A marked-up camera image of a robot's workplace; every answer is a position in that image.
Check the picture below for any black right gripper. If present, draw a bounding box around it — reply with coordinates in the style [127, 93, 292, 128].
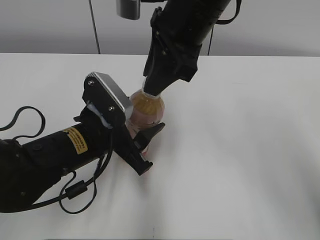
[143, 26, 200, 97]

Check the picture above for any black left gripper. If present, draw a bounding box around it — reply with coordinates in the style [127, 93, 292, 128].
[73, 107, 166, 176]

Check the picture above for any peach tea plastic bottle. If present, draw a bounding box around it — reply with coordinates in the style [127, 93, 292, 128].
[124, 77, 166, 157]

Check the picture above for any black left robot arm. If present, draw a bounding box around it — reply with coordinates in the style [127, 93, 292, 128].
[0, 108, 165, 213]

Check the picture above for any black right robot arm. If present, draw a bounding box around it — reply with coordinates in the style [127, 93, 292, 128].
[143, 0, 234, 96]

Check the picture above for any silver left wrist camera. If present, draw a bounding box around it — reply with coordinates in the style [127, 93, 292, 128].
[82, 71, 133, 129]

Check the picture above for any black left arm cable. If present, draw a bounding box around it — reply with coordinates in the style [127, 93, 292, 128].
[0, 106, 113, 214]

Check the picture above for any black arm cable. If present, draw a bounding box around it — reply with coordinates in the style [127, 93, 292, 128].
[206, 0, 243, 56]
[0, 106, 113, 214]

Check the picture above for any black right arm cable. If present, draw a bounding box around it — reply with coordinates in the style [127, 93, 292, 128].
[206, 0, 243, 56]

